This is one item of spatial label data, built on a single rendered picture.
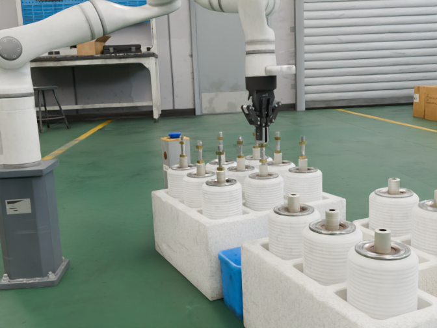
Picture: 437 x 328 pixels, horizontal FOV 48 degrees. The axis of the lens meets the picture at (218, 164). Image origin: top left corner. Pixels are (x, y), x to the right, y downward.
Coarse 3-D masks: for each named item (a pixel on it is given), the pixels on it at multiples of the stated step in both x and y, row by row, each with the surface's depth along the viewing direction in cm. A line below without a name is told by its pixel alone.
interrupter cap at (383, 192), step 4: (380, 188) 102; (384, 188) 102; (400, 188) 101; (376, 192) 99; (380, 192) 99; (384, 192) 100; (400, 192) 100; (404, 192) 99; (408, 192) 98; (412, 192) 98; (380, 196) 97; (384, 196) 96; (388, 196) 96; (392, 196) 96; (396, 196) 95; (400, 196) 95; (404, 196) 95; (408, 196) 96
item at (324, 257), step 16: (304, 240) 79; (320, 240) 76; (336, 240) 75; (352, 240) 75; (304, 256) 79; (320, 256) 76; (336, 256) 75; (304, 272) 80; (320, 272) 77; (336, 272) 76
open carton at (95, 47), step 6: (102, 36) 547; (108, 36) 561; (90, 42) 543; (96, 42) 547; (102, 42) 563; (78, 48) 547; (84, 48) 546; (90, 48) 544; (96, 48) 547; (102, 48) 563; (78, 54) 548; (84, 54) 547; (90, 54) 546; (96, 54) 547; (102, 54) 563
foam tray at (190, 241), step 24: (168, 216) 129; (192, 216) 114; (240, 216) 112; (264, 216) 113; (168, 240) 132; (192, 240) 116; (216, 240) 108; (240, 240) 111; (192, 264) 117; (216, 264) 109; (216, 288) 110
